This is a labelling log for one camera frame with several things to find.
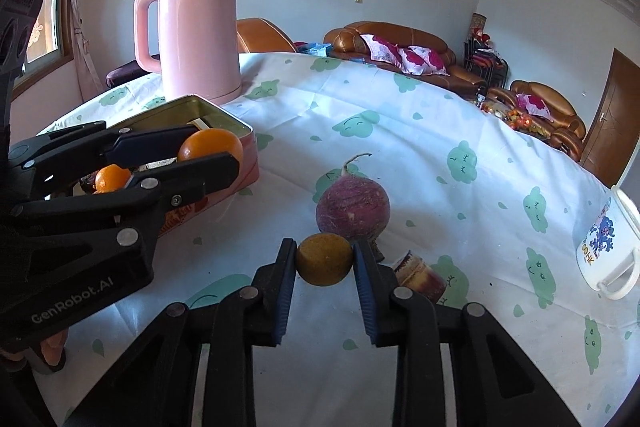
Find rectangular metal tin box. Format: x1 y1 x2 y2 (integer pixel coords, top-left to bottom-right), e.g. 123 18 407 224
75 94 260 238

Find long brown leather sofa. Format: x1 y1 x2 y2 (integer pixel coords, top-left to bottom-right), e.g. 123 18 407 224
324 22 488 98

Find dark purple stool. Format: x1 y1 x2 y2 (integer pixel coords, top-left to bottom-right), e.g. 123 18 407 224
106 61 162 88

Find round brown fruit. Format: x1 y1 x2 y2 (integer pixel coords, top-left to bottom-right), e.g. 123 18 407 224
295 233 354 287

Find pile of colourful snacks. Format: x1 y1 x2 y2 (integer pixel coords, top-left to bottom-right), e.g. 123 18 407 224
480 99 551 138

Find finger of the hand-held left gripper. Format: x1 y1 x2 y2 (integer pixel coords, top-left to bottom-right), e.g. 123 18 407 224
7 121 195 170
12 152 241 254

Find brown leather chair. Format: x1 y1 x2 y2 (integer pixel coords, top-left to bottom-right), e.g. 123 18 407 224
236 18 298 54

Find pale curtain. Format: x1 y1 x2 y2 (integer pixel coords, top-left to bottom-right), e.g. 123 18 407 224
67 0 104 98

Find brown wooden door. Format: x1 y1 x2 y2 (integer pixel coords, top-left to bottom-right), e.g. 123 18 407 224
582 48 640 185

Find pink electric kettle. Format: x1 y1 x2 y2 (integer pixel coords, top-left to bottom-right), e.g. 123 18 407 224
133 0 249 104

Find white printed mug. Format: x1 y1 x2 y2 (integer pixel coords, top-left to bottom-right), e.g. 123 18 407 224
574 184 640 300

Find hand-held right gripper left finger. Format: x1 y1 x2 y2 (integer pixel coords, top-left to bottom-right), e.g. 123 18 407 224
62 237 298 427

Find white tablecloth green cloud print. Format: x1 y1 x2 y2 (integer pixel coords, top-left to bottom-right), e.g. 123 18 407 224
30 51 640 427

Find person's left hand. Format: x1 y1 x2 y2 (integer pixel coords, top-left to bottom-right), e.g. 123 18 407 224
40 329 69 365

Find pink floral pillow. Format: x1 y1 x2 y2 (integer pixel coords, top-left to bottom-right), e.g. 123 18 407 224
395 46 449 76
360 34 403 64
515 93 554 122

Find stacked dark chairs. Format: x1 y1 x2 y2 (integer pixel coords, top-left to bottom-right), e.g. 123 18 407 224
462 34 510 86

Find orange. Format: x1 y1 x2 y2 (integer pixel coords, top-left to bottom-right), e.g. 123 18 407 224
177 128 244 164
95 164 132 194

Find purple round radish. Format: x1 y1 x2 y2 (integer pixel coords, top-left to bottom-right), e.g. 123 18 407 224
315 152 392 244

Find brown leather armchair sofa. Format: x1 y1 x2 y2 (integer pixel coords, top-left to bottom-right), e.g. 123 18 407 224
487 81 586 162

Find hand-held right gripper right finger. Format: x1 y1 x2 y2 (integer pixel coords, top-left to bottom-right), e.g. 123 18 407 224
352 239 583 427

